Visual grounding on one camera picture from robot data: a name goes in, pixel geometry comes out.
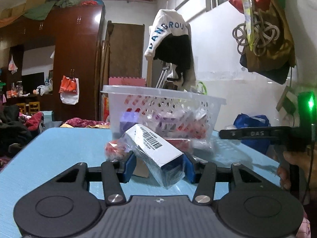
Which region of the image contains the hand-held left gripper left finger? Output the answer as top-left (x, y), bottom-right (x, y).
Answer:
top-left (56, 152), bottom-right (138, 206)

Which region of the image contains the orange and white plastic bag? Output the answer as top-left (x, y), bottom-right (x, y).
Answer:
top-left (59, 76), bottom-right (80, 105)

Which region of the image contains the brown wooden wardrobe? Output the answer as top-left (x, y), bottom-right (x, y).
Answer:
top-left (0, 5), bottom-right (105, 122)

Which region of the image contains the green cloth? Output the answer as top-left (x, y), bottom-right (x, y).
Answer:
top-left (22, 0), bottom-right (87, 20)

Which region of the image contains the dark clothes pile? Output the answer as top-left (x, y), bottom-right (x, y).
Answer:
top-left (0, 104), bottom-right (34, 158)

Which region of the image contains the white tissue pack red print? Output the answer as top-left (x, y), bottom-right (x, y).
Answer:
top-left (165, 137), bottom-right (192, 152)

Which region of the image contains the white and black hanging garment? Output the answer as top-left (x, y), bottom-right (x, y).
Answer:
top-left (144, 9), bottom-right (197, 92)

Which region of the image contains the brown hanging bag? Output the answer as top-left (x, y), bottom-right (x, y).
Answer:
top-left (239, 0), bottom-right (296, 73)

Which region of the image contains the brown wooden door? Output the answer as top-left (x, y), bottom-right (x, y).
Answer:
top-left (108, 23), bottom-right (145, 80)

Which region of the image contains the brown cardboard box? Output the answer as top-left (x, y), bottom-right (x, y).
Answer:
top-left (134, 157), bottom-right (152, 178)

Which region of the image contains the white plastic basket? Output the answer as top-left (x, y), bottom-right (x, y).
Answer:
top-left (102, 84), bottom-right (227, 152)

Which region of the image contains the coiled beige rope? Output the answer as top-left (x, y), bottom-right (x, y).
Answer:
top-left (232, 12), bottom-right (280, 57)

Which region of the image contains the small bag of red pieces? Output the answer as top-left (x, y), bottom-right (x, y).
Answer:
top-left (105, 140), bottom-right (130, 161)

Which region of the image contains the white barcode box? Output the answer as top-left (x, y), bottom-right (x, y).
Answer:
top-left (123, 123), bottom-right (186, 191)

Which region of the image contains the person's right hand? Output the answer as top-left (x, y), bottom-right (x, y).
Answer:
top-left (277, 151), bottom-right (310, 189)

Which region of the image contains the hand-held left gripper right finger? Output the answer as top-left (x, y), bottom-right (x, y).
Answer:
top-left (183, 152), bottom-right (263, 207)

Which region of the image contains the large purple box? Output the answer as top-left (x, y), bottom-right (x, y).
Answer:
top-left (119, 113), bottom-right (141, 139)

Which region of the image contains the green and white bag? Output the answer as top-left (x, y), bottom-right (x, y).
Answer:
top-left (189, 81), bottom-right (208, 95)

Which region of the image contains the pink foam mat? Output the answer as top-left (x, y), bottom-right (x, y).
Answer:
top-left (108, 77), bottom-right (147, 87)

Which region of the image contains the wall power adapter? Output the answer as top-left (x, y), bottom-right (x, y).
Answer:
top-left (276, 85), bottom-right (299, 116)

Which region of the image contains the blue fabric bag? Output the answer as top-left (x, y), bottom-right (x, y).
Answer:
top-left (233, 113), bottom-right (271, 154)

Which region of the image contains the small hanging plastic bag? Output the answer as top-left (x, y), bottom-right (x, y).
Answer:
top-left (8, 56), bottom-right (18, 74)

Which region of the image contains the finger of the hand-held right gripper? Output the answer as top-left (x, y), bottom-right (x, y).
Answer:
top-left (219, 126), bottom-right (291, 140)

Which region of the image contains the yellow wooden chair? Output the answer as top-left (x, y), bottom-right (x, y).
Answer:
top-left (16, 101), bottom-right (41, 116)

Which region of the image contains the pink floral blanket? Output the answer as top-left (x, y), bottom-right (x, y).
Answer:
top-left (61, 118), bottom-right (111, 129)

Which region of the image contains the metal crutch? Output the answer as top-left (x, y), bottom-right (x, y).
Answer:
top-left (156, 63), bottom-right (174, 90)

